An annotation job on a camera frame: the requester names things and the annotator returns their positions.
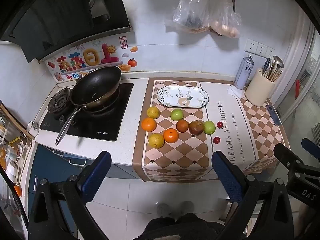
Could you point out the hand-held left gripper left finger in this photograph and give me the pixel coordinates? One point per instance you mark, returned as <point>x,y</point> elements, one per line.
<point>98,175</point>

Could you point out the blue cabinet drawer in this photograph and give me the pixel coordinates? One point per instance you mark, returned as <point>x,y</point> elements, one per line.
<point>50,162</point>

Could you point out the bright orange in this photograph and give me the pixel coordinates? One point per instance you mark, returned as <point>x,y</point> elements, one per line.
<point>149,124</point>
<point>171,135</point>

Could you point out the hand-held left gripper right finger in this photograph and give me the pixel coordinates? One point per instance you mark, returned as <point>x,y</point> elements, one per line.
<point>225,175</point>

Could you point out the red object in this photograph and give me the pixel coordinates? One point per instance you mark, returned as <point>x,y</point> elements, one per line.
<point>297,88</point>

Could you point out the brown pear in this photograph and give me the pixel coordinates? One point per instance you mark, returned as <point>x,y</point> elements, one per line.
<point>196,128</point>

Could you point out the clear plastic bag pale contents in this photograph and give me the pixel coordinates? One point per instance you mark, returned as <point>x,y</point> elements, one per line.
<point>225,22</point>

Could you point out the yellow lemon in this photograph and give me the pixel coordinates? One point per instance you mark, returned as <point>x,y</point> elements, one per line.
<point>153,112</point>
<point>156,140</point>

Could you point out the white cup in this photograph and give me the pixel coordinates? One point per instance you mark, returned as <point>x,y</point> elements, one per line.
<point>32,128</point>

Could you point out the white tissue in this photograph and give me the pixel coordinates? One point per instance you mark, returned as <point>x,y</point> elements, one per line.
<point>235,92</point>

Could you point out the green apple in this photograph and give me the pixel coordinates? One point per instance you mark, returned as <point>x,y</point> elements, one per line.
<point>209,127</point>
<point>177,114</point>

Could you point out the colourful wall sticker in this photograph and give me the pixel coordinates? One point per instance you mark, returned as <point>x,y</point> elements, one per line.
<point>87,58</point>

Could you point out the cluttered shelf rack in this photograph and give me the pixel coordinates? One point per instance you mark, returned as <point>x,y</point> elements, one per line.
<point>12,150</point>

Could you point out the black glass gas stove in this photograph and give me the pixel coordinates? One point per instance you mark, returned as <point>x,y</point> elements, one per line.
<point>117,120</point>

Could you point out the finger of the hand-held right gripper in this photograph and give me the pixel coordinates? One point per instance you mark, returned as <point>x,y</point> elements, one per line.
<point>287,155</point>
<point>311,145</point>

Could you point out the blue grey flat tool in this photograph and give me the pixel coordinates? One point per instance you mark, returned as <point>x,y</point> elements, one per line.
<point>273,115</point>

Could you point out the grey slipper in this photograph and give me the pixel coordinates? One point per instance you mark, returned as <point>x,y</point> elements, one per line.
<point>163,208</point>
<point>187,206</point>

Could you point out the red cherry tomato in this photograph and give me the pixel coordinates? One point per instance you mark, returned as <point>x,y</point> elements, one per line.
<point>216,140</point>
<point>219,124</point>

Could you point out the dark reddish orange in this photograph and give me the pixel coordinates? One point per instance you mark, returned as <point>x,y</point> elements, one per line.
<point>182,125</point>

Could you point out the floral oval plate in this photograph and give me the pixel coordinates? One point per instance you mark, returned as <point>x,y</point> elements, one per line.
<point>175,92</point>

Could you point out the grey spray can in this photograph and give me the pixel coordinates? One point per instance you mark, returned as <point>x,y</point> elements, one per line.
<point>243,72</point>

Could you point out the clear plastic bag dark contents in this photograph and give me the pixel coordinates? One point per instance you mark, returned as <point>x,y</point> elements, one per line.
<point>190,12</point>

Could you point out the black range hood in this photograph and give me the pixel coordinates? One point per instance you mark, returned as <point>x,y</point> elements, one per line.
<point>50,17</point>

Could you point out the white wall socket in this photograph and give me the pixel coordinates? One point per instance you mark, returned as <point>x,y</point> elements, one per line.
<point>251,45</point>
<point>270,52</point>
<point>262,48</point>

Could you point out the person's legs in dark trousers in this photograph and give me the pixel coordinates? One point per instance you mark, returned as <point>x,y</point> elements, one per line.
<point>182,227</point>

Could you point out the metal spoon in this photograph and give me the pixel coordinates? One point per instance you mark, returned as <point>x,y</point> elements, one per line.
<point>277,61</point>

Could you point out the bundle of chopsticks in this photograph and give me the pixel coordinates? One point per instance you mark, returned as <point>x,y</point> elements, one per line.
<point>273,73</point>

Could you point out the cream utensil holder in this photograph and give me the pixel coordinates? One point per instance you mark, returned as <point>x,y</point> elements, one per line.
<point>258,90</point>

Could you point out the checkered table mat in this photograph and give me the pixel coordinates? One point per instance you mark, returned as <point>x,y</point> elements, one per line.
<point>225,92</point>

